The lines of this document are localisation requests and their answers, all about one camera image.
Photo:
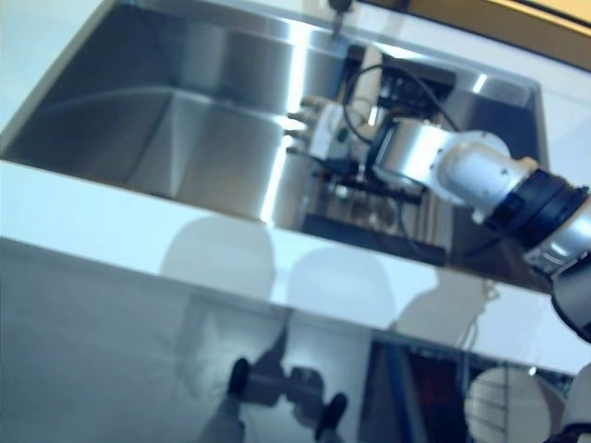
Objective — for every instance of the deep beige plate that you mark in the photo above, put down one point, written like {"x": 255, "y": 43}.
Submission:
{"x": 503, "y": 406}

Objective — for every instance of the white cabinet door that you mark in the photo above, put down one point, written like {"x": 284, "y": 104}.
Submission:
{"x": 115, "y": 360}
{"x": 337, "y": 355}

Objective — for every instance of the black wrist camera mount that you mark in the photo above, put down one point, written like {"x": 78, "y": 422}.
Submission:
{"x": 381, "y": 147}

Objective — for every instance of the chrome kitchen faucet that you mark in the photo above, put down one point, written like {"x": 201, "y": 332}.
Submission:
{"x": 341, "y": 9}

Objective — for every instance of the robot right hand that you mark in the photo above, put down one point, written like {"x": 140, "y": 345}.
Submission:
{"x": 330, "y": 129}

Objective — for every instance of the stainless steel sink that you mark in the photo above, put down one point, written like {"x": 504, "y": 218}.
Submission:
{"x": 184, "y": 115}

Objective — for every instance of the black sink dish rack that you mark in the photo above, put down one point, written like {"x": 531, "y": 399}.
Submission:
{"x": 406, "y": 78}

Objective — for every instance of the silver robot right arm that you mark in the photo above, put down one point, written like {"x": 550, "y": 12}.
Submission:
{"x": 471, "y": 171}

